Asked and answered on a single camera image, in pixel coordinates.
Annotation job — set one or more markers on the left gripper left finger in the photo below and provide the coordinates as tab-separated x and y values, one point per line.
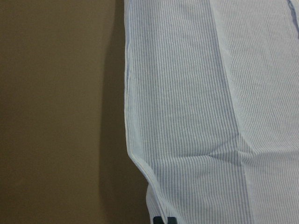
157	220

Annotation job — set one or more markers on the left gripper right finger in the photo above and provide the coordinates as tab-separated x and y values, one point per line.
171	220

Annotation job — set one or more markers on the blue striped button shirt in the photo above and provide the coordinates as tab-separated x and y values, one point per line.
212	108

